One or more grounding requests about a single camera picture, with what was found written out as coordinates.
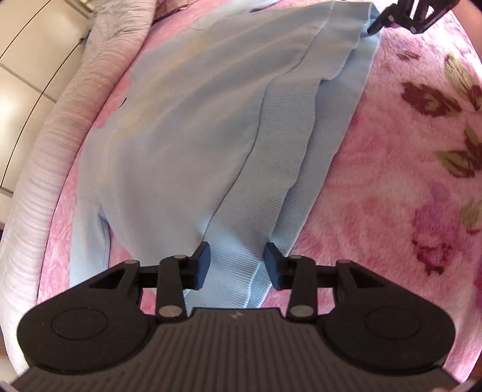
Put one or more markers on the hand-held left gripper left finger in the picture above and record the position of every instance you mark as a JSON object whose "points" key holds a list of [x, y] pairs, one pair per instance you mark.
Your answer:
{"points": [[201, 264]]}

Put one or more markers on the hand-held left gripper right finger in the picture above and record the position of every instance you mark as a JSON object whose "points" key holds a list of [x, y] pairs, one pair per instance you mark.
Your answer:
{"points": [[273, 269]]}

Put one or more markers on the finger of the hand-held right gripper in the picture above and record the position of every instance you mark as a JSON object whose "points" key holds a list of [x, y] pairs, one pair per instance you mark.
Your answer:
{"points": [[423, 22], [389, 17]]}

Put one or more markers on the light blue sweater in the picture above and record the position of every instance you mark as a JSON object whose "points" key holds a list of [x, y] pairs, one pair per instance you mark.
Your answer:
{"points": [[188, 132]]}

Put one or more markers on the pink floral blanket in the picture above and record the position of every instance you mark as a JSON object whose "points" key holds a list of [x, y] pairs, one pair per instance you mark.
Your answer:
{"points": [[376, 188]]}

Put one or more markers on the pale striped duvet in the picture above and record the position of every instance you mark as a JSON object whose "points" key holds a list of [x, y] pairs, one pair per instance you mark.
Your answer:
{"points": [[37, 169]]}

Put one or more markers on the purple pillow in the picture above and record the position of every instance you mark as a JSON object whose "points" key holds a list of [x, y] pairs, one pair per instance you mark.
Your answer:
{"points": [[173, 7]]}

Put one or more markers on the cream wardrobe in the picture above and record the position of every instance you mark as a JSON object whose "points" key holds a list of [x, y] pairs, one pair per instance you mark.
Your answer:
{"points": [[22, 56]]}

